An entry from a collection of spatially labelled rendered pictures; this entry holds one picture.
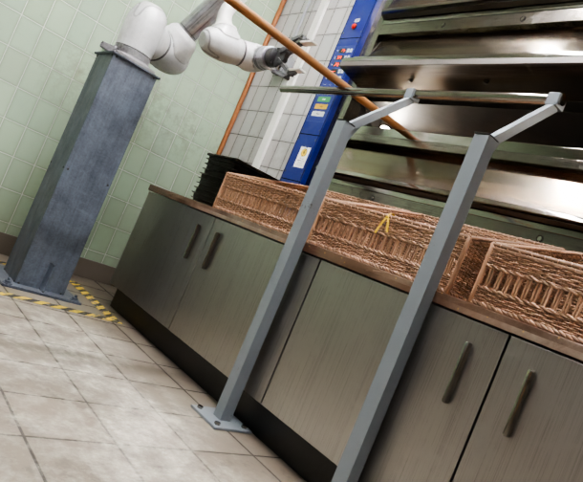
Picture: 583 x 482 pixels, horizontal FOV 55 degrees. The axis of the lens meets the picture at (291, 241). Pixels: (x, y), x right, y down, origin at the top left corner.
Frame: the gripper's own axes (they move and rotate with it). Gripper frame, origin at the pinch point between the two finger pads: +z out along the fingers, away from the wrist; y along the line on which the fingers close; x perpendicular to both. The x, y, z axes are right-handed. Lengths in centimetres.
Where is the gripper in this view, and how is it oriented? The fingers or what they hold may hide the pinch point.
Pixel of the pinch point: (305, 56)
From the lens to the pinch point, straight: 207.4
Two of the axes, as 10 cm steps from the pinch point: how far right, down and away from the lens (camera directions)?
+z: 6.1, 2.3, -7.6
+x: -7.0, -3.1, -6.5
